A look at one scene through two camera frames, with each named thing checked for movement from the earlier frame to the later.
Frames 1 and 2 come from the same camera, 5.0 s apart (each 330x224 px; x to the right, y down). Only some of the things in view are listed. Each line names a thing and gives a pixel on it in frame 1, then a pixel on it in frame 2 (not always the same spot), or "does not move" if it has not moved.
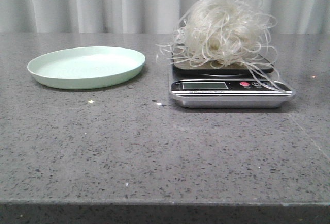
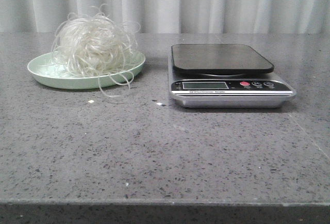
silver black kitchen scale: (250, 82) does not move
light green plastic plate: (89, 67) does not move
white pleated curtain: (151, 4) does not move
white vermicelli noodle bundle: (225, 28) → (96, 44)
